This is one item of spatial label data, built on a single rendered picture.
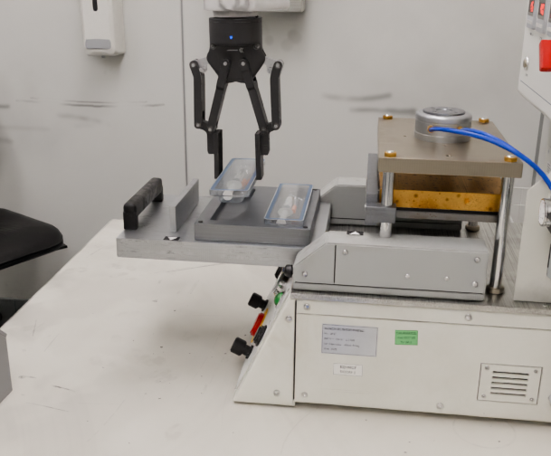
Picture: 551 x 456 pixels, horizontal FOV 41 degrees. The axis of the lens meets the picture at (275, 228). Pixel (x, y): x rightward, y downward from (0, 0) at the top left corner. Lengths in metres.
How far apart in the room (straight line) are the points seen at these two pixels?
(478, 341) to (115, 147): 1.92
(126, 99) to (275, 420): 1.80
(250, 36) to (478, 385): 0.57
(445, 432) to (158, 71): 1.85
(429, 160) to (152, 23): 1.77
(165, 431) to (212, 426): 0.06
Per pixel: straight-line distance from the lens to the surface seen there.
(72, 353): 1.25
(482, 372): 1.05
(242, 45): 1.06
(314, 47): 2.53
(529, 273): 1.01
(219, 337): 1.26
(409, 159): 0.97
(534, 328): 1.03
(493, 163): 0.98
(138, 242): 1.08
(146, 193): 1.16
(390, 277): 0.99
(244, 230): 1.05
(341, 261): 0.98
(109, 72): 2.69
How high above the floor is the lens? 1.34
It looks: 19 degrees down
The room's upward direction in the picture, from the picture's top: 1 degrees clockwise
